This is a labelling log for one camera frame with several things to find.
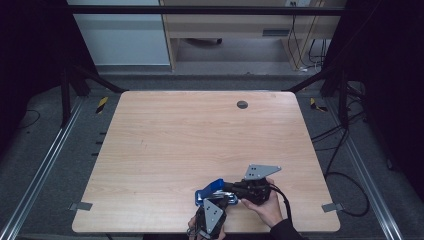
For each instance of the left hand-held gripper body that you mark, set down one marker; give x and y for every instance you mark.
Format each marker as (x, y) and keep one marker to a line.
(211, 216)

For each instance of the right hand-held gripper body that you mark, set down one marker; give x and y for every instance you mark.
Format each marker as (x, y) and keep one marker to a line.
(255, 191)

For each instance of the blue stapler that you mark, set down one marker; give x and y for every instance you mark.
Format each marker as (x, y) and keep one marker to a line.
(213, 185)

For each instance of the person's left hand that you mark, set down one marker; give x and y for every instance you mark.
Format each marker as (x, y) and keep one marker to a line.
(191, 221)

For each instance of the person's right hand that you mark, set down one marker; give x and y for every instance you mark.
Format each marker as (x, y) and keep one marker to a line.
(268, 211)

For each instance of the grey table grommet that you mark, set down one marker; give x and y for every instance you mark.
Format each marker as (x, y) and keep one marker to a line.
(242, 104)

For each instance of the yellow black striped tape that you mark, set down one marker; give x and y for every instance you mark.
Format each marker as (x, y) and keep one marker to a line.
(102, 104)

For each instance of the black curtain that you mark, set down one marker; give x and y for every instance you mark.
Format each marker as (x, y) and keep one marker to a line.
(386, 66)
(30, 50)

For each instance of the white cabinet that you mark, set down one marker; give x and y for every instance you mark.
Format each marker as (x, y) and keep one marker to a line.
(121, 36)

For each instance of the grey table bracket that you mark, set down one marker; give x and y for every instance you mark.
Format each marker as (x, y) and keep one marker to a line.
(332, 207)
(80, 206)

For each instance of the aluminium floor rail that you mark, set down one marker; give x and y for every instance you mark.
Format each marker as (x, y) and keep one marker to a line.
(44, 165)
(357, 163)

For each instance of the black diagonal frame strut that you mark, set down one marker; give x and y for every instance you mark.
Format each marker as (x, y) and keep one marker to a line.
(310, 81)
(100, 81)

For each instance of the black frame post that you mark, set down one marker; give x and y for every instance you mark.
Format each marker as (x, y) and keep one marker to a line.
(65, 96)
(343, 100)

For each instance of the black frame crossbar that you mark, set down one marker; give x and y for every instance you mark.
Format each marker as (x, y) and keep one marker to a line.
(200, 10)

